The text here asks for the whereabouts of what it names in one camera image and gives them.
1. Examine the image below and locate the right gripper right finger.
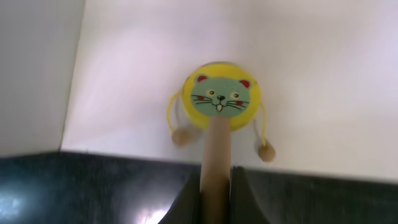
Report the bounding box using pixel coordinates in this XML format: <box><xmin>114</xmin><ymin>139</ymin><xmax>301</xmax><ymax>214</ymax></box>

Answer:
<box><xmin>229</xmin><ymin>166</ymin><xmax>274</xmax><ymax>224</ymax></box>

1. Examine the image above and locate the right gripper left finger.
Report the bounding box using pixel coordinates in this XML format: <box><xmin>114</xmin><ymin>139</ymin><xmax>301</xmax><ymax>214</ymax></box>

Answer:
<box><xmin>158</xmin><ymin>172</ymin><xmax>203</xmax><ymax>224</ymax></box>

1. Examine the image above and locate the yellow rattle drum toy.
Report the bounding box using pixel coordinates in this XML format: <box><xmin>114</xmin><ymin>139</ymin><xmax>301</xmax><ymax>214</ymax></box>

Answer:
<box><xmin>166</xmin><ymin>61</ymin><xmax>277</xmax><ymax>224</ymax></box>

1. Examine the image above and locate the white shelf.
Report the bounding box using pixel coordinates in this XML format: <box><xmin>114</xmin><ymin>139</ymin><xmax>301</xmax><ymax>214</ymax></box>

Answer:
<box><xmin>0</xmin><ymin>0</ymin><xmax>398</xmax><ymax>184</ymax></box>

